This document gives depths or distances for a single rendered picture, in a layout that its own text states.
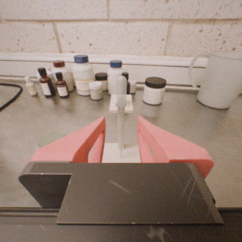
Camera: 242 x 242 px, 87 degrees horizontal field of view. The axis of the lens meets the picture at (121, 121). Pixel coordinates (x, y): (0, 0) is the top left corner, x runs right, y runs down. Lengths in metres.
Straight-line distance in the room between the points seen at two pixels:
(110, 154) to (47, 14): 0.58
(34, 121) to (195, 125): 0.44
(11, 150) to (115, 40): 0.49
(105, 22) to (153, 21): 0.18
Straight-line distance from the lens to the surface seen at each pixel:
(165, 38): 0.59
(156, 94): 0.42
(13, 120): 0.47
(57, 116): 0.41
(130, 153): 0.26
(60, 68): 0.54
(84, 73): 0.47
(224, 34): 0.65
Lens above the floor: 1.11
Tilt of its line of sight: 37 degrees down
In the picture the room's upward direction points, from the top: straight up
